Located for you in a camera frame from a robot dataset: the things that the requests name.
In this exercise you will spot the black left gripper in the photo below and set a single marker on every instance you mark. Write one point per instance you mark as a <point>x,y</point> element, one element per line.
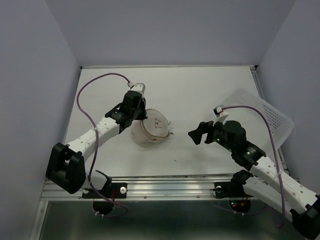
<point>142,116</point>

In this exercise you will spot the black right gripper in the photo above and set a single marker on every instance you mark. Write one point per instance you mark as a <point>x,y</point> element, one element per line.
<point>203,127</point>

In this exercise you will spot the white mesh laundry bag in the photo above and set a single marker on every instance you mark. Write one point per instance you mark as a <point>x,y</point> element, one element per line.
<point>152,130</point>

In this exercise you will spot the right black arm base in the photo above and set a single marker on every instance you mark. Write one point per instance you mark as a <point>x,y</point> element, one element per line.
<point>239,202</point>

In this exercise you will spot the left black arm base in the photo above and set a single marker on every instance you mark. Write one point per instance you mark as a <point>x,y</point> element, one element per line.
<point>104,192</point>

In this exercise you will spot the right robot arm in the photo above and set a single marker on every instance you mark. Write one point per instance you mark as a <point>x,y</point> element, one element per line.
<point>276,188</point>

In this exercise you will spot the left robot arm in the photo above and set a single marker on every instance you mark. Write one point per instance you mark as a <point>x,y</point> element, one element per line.
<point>66,166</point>

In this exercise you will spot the white perforated plastic basket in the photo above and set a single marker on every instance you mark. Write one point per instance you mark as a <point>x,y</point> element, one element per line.
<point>280,125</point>

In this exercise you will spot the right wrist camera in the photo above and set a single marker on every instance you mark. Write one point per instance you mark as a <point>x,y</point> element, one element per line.
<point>221,114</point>

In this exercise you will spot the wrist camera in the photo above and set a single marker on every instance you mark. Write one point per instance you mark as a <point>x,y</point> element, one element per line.
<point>137,87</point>
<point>221,114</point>

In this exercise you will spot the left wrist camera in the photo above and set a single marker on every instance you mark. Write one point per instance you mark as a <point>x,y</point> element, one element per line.
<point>137,87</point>

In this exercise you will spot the aluminium mounting rail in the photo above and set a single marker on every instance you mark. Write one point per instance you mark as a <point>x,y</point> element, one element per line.
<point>149,189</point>

